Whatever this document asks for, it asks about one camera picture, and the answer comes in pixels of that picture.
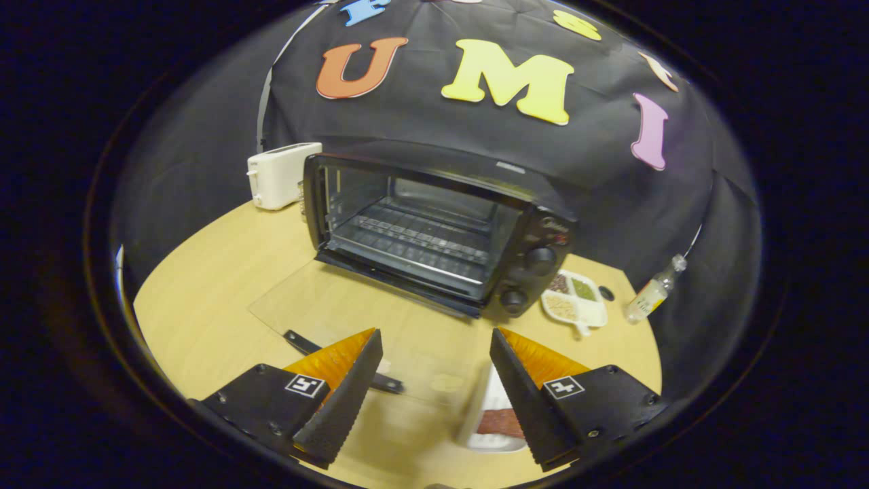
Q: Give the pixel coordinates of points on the black toaster oven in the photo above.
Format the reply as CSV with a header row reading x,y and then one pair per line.
x,y
540,234

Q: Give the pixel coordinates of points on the red meat slice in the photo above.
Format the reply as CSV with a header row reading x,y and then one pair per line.
x,y
495,421

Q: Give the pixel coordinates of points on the white divided dish with grains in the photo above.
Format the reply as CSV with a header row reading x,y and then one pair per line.
x,y
574,305

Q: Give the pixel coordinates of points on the small clear bottle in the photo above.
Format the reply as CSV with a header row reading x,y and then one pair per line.
x,y
648,295

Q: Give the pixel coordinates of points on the white rectangular tray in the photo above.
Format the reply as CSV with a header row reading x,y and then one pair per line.
x,y
483,397

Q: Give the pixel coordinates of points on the white bread toaster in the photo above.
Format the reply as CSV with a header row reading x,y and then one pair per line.
x,y
278,173

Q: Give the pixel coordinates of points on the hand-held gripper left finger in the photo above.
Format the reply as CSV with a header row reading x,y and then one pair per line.
x,y
349,394

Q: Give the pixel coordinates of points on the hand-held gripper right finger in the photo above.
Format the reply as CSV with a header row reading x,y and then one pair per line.
x,y
526,401

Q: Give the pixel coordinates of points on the small black round cap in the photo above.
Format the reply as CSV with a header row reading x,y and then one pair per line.
x,y
607,293

